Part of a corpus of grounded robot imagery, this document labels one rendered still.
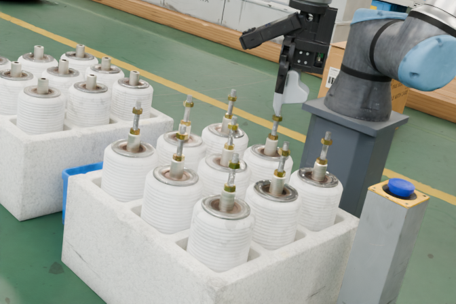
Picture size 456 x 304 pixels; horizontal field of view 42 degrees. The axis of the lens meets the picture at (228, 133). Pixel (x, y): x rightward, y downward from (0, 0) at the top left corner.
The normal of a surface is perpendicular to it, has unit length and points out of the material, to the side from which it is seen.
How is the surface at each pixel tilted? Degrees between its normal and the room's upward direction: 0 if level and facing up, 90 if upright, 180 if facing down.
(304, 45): 90
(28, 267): 0
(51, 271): 0
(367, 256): 90
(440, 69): 97
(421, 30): 72
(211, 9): 90
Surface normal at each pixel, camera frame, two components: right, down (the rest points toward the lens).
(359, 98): -0.18, 0.00
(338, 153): -0.61, 0.18
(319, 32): -0.21, 0.31
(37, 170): 0.69, 0.36
